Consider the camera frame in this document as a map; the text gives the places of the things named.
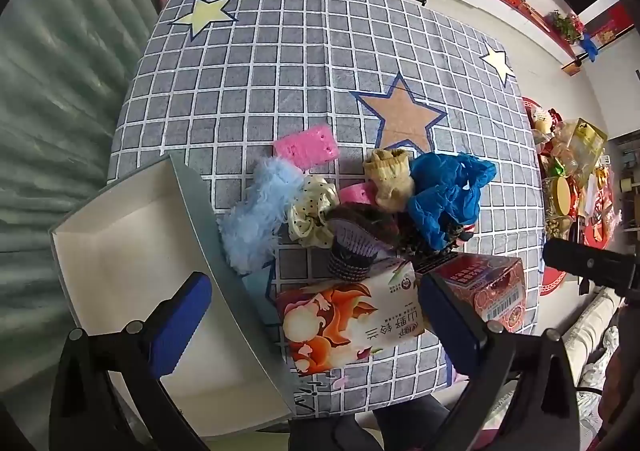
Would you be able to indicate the white cardboard box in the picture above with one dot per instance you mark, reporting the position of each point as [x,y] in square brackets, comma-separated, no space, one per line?
[125,241]

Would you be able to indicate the person's leg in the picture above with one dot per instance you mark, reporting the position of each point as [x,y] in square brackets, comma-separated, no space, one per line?
[390,423]

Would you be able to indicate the blue crinkled cloth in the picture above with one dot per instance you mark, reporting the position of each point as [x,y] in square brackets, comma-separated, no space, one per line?
[445,196]

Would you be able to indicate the light blue fluffy cloth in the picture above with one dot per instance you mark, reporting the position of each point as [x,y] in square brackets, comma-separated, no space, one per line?
[255,216]

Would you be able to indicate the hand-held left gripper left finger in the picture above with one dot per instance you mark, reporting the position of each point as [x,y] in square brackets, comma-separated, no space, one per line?
[182,326]

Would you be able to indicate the grey checked star tablecloth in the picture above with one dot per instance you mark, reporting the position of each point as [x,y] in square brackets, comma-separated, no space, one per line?
[260,81]

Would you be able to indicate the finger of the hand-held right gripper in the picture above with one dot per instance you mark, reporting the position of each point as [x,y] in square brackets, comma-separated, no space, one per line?
[585,261]

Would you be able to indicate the purple striped knitted hat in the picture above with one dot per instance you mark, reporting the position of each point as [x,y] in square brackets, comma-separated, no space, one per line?
[355,241]

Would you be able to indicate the round tin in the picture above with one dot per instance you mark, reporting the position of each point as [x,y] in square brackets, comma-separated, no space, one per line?
[560,201]

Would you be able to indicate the red carton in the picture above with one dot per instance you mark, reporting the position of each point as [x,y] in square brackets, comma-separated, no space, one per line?
[495,291]

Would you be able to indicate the beige sock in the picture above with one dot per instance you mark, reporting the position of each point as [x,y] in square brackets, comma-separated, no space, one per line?
[387,176]

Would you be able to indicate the yellow snack bag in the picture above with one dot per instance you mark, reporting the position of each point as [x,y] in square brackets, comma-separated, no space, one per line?
[587,146]

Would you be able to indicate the potted flowers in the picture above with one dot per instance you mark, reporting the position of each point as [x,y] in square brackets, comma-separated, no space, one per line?
[567,26]

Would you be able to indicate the green curtain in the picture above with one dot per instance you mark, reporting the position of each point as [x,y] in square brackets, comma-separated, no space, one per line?
[60,106]

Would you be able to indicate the squirrel print tissue pack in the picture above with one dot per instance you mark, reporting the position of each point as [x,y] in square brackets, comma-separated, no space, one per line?
[340,316]

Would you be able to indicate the dark brown scrunchie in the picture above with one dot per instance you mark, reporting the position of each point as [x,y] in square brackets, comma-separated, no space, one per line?
[417,241]

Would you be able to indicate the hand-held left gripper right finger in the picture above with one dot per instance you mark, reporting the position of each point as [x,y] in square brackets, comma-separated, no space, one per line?
[447,326]

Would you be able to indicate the cream polka-dot scrunchie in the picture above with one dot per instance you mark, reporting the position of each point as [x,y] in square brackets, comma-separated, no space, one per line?
[307,211]

